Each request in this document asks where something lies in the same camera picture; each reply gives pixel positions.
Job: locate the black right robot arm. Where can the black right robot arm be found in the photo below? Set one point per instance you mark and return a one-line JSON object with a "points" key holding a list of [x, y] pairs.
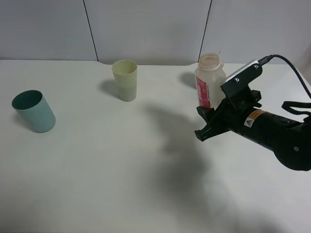
{"points": [[288, 139]]}

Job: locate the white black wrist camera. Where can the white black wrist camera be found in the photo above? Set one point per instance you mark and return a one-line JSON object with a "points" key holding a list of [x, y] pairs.
{"points": [[236, 87]]}

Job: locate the teal plastic cup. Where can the teal plastic cup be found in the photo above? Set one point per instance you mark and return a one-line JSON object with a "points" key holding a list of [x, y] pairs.
{"points": [[34, 110]]}

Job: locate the clear plastic drink bottle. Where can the clear plastic drink bottle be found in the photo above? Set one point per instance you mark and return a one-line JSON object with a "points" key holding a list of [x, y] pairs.
{"points": [[208, 77]]}

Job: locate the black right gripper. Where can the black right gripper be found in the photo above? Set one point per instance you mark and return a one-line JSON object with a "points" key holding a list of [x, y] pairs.
{"points": [[251, 123]]}

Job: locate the pale green plastic cup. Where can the pale green plastic cup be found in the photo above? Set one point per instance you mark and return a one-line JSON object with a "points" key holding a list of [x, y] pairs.
{"points": [[125, 76]]}

